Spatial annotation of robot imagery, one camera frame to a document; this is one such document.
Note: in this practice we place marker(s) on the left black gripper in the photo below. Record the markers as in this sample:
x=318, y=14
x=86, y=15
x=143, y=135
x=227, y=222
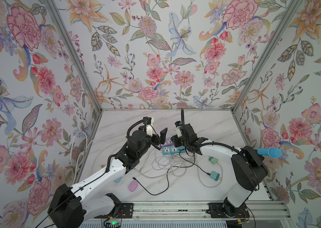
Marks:
x=156, y=141

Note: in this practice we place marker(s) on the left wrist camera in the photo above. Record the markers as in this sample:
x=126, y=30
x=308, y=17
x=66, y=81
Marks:
x=149, y=125

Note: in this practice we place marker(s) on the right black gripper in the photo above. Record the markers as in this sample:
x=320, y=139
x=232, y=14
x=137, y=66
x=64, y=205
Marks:
x=175, y=141

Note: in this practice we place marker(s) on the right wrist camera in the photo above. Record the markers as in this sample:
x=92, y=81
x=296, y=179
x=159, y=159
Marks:
x=178, y=125

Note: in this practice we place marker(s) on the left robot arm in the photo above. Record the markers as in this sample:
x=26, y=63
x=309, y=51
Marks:
x=72, y=205

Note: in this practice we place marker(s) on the teal power strip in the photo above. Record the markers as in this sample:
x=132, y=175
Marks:
x=172, y=150

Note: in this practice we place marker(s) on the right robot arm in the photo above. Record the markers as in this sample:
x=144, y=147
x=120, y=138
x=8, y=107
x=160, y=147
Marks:
x=248, y=167

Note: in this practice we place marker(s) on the purple power strip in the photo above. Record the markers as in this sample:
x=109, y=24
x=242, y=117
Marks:
x=168, y=141

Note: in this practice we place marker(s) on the green charger adapter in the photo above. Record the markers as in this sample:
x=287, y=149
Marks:
x=213, y=160

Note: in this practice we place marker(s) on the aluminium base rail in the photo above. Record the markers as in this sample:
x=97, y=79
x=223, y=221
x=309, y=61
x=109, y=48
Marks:
x=201, y=210

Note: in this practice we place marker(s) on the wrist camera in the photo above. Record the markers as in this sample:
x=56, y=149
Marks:
x=178, y=125
x=149, y=125

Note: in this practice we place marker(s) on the teal charger adapter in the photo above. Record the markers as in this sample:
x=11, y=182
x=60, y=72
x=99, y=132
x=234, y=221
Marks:
x=214, y=176

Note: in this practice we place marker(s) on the pink earbud case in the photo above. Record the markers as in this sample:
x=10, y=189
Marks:
x=133, y=186

